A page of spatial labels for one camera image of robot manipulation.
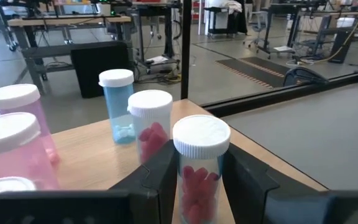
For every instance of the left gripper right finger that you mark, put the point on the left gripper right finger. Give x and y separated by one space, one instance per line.
244 180

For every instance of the grey table mat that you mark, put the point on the grey table mat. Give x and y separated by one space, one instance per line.
306 133

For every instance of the wooden shelf board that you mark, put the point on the wooden shelf board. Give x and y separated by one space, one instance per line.
89 155

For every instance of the black floor mat striped edge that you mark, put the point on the black floor mat striped edge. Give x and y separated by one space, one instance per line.
253 70

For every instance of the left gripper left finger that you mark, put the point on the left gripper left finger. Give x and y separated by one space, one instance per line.
163 168

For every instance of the black hanging cloth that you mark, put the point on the black hanging cloth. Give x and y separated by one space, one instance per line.
240 20

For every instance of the thin black shelf end frame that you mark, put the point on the thin black shelf end frame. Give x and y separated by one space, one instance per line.
186 46

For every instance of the black table frame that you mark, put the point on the black table frame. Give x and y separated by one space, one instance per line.
275 95

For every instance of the white round column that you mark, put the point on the white round column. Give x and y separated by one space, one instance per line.
200 18

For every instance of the light blue pill bottle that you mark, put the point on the light blue pill bottle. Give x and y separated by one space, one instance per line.
117 99

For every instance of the black computer case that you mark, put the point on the black computer case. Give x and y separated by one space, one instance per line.
99 68

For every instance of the blue bottle with red pills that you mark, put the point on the blue bottle with red pills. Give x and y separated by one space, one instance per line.
201 137

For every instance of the black utility cart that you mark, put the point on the black utility cart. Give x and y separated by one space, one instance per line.
217 23

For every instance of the white cloth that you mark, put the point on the white cloth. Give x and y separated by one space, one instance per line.
228 4

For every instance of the black clamp mount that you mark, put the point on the black clamp mount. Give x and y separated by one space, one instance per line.
303 74

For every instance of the small pink pill bottle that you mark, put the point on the small pink pill bottle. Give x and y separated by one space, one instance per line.
5 184
8 133
12 96

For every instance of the small white cap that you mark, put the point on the small white cap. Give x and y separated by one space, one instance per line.
150 105

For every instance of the wooden workstation table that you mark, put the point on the wooden workstation table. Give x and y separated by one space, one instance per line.
67 20

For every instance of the black workstation desk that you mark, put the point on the black workstation desk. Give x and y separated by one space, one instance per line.
291 25

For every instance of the grey office chair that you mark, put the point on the grey office chair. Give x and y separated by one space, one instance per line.
258 26

